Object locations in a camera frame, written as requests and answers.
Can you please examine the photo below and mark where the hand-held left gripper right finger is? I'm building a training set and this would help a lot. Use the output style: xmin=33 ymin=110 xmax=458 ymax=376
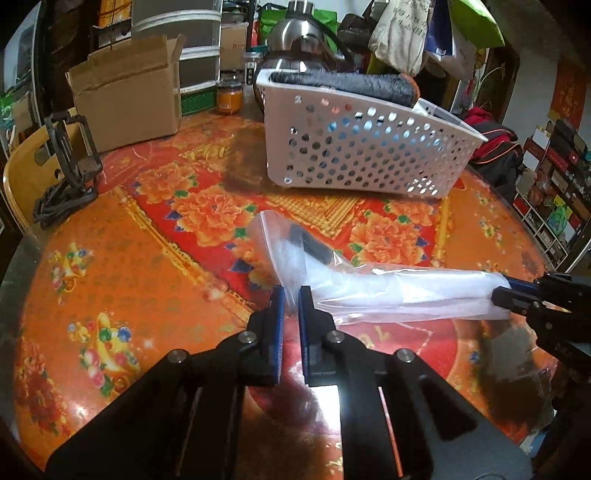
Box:
xmin=298 ymin=285 xmax=532 ymax=480

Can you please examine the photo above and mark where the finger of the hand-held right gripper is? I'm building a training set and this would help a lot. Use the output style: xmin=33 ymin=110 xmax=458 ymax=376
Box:
xmin=491 ymin=286 xmax=543 ymax=320
xmin=501 ymin=275 xmax=548 ymax=296

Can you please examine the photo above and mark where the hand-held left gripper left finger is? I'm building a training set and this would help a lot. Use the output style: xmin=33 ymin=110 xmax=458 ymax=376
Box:
xmin=44 ymin=285 xmax=285 ymax=480

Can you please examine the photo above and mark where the clear bag with white cloth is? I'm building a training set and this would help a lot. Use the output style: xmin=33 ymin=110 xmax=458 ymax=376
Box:
xmin=247 ymin=210 xmax=513 ymax=325

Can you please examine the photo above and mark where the white perforated plastic basket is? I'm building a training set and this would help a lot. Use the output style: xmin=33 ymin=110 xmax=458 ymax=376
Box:
xmin=255 ymin=69 xmax=489 ymax=200

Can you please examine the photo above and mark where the shelf of boxed goods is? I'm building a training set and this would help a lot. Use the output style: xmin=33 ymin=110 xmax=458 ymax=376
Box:
xmin=512 ymin=117 xmax=591 ymax=271

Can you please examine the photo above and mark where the red black backpack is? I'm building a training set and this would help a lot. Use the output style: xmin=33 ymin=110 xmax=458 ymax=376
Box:
xmin=462 ymin=107 xmax=525 ymax=200

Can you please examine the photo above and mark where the orange floral tablecloth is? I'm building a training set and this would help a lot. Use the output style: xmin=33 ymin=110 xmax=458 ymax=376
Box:
xmin=9 ymin=108 xmax=561 ymax=480

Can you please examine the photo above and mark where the glass jar with dark lid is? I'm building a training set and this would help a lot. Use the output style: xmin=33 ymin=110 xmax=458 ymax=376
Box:
xmin=216 ymin=74 xmax=244 ymax=115

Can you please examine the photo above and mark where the green lattice crate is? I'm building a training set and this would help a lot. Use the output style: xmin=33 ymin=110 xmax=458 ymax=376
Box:
xmin=180 ymin=88 xmax=219 ymax=116

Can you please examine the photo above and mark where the blue white bag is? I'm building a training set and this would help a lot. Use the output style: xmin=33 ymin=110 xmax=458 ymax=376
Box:
xmin=422 ymin=0 xmax=476 ymax=79

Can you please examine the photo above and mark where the dark grey fluffy towel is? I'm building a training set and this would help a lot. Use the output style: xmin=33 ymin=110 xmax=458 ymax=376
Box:
xmin=269 ymin=70 xmax=421 ymax=110

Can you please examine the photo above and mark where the lime green bag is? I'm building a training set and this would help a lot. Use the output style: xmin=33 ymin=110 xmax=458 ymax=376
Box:
xmin=450 ymin=0 xmax=507 ymax=49

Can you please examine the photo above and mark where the small glass jar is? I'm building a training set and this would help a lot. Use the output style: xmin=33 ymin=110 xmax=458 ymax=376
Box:
xmin=242 ymin=52 xmax=262 ymax=86

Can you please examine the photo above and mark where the open cardboard box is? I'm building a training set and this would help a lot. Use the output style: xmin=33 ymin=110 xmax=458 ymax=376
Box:
xmin=66 ymin=34 xmax=188 ymax=154

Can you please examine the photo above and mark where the beige canvas tote bag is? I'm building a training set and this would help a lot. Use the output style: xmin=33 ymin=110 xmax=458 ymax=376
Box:
xmin=368 ymin=0 xmax=437 ymax=77

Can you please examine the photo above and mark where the black phone holder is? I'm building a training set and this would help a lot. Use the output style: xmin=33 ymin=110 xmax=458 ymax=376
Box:
xmin=32 ymin=113 xmax=105 ymax=230

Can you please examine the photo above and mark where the grey white drawer tower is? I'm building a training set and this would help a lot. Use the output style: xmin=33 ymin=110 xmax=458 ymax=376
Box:
xmin=131 ymin=0 xmax=223 ymax=91

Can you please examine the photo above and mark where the small cardboard box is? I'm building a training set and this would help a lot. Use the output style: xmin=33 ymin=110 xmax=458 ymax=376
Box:
xmin=221 ymin=23 xmax=251 ymax=73

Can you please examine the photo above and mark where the stainless steel kettle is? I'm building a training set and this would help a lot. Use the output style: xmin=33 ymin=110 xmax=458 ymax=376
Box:
xmin=253 ymin=0 xmax=358 ymax=104

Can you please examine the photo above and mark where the wooden chair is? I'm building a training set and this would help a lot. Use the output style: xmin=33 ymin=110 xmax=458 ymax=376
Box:
xmin=2 ymin=108 xmax=100 ymax=234

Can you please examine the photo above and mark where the red wall hanging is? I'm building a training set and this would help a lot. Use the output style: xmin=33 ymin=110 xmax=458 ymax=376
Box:
xmin=549 ymin=60 xmax=585 ymax=131

